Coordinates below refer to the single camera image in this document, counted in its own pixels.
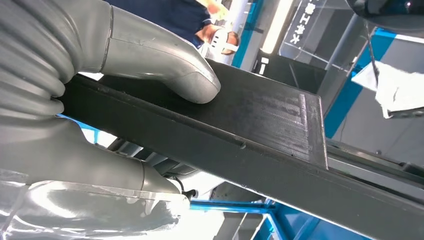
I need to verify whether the person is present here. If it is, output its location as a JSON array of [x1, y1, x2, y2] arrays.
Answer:
[[105, 0, 240, 65]]

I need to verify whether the white VR headset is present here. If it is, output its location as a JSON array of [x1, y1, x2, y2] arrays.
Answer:
[[207, 28, 240, 57]]

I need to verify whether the clear acrylic sign board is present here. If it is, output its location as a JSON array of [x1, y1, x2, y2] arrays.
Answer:
[[278, 0, 369, 72]]

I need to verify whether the white crumpled sheet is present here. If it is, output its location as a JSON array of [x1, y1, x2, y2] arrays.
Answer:
[[351, 60, 424, 119]]

